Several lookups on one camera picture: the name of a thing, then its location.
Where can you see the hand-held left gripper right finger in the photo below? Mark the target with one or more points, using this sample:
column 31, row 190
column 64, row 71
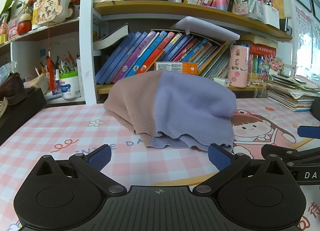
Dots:
column 220, row 158

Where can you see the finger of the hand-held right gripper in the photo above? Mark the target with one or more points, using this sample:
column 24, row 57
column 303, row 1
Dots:
column 310, row 131
column 300, row 157

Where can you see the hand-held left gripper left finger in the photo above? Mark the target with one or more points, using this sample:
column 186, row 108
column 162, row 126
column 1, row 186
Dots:
column 100, row 158

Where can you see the purple and brown knit sweater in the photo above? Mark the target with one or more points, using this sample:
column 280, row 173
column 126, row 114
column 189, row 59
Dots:
column 187, row 101

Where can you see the black perforated speaker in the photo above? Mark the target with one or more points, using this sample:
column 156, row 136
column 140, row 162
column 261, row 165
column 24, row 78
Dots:
column 316, row 109

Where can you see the pink checked cartoon desk mat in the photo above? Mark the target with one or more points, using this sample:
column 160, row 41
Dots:
column 75, row 131

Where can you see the stack of books and papers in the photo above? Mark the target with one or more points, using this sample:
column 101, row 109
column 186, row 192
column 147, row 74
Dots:
column 287, row 93

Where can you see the colourful bead ornament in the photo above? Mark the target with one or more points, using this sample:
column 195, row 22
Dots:
column 272, row 65

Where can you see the white charger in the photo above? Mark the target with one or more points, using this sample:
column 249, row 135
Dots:
column 222, row 81

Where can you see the black box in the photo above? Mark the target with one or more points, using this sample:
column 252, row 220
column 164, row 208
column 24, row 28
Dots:
column 22, row 118

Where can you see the pink cartoon tumbler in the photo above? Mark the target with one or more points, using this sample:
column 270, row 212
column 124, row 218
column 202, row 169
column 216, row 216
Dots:
column 238, row 66

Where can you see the red thick book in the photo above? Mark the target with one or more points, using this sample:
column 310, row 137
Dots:
column 263, row 49

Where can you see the red tassel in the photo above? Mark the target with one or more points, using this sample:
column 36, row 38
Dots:
column 51, row 71

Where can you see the orange and white box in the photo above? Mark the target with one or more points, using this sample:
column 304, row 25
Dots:
column 175, row 67

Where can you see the dark brown cloth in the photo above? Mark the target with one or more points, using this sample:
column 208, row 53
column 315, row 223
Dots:
column 12, row 88

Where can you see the row of leaning picture books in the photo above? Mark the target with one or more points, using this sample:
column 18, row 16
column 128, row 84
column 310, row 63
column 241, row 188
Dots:
column 140, row 53

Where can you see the thick black cover book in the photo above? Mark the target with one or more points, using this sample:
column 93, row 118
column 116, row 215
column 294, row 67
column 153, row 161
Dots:
column 112, row 38

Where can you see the white pen holder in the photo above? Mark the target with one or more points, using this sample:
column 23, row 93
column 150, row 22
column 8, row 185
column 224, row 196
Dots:
column 270, row 17

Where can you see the crinkled plastic foil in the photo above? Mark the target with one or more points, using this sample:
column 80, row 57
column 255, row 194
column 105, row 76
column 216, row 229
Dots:
column 7, row 68

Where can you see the red wooden doll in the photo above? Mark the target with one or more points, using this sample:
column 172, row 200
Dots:
column 24, row 24

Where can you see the paper cartoon ornament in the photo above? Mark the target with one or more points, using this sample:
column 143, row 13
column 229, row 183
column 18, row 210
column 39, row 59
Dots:
column 48, row 1

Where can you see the green plant leaf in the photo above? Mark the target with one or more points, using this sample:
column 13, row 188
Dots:
column 7, row 4

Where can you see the pink wall calendar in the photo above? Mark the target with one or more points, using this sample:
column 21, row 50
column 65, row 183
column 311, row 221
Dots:
column 303, row 28

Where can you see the wooden bookshelf with white frame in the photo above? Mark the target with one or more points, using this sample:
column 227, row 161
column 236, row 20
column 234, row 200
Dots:
column 150, row 8

